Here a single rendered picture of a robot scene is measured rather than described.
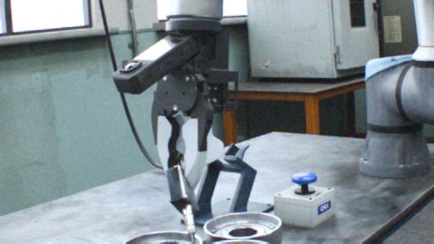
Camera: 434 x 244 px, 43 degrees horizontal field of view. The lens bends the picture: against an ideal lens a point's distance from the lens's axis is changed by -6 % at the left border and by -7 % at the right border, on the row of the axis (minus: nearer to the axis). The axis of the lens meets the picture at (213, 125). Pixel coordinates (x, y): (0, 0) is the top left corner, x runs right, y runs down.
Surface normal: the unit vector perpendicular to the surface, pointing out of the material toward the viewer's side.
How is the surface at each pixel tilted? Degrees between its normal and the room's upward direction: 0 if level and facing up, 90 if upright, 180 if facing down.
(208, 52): 90
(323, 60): 90
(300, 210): 90
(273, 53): 90
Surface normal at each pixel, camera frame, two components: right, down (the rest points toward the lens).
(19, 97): 0.76, 0.05
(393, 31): -0.66, 0.18
